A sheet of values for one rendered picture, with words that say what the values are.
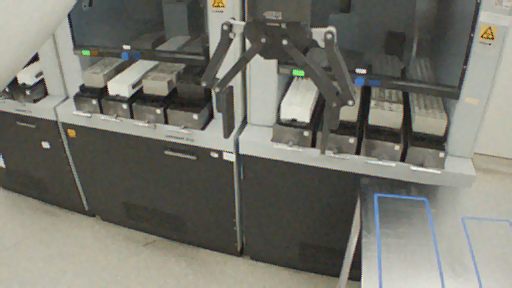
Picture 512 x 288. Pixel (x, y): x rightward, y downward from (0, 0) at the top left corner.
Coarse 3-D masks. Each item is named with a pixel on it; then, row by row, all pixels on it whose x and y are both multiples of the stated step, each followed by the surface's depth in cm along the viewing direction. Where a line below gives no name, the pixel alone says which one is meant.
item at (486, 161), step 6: (474, 156) 242; (480, 156) 240; (486, 156) 239; (492, 156) 237; (498, 156) 236; (474, 162) 244; (480, 162) 242; (486, 162) 241; (492, 162) 240; (498, 162) 238; (504, 162) 237; (510, 162) 235; (486, 168) 241; (492, 168) 240; (498, 168) 239; (504, 168) 238; (510, 168) 237
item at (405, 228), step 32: (384, 192) 100; (416, 192) 100; (448, 192) 99; (480, 192) 99; (352, 224) 113; (384, 224) 90; (416, 224) 90; (448, 224) 89; (480, 224) 88; (352, 256) 120; (384, 256) 82; (416, 256) 81; (448, 256) 81; (480, 256) 80
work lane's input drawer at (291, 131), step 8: (320, 96) 150; (320, 104) 145; (280, 112) 139; (320, 112) 147; (280, 120) 132; (288, 120) 132; (296, 120) 131; (312, 120) 134; (280, 128) 132; (288, 128) 131; (296, 128) 130; (304, 128) 130; (312, 128) 131; (280, 136) 133; (288, 136) 133; (296, 136) 132; (304, 136) 131; (312, 136) 131; (288, 144) 132; (296, 144) 133; (304, 144) 132
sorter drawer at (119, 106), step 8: (112, 96) 149; (120, 96) 148; (136, 96) 151; (104, 104) 149; (112, 104) 148; (120, 104) 147; (128, 104) 146; (104, 112) 151; (112, 112) 150; (120, 112) 149; (128, 112) 148; (112, 120) 146; (120, 120) 145
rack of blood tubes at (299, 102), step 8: (304, 80) 149; (296, 88) 143; (304, 88) 143; (312, 88) 144; (288, 96) 138; (296, 96) 137; (304, 96) 138; (312, 96) 137; (288, 104) 133; (296, 104) 133; (304, 104) 132; (312, 104) 144; (288, 112) 132; (296, 112) 131; (304, 112) 130; (304, 120) 132
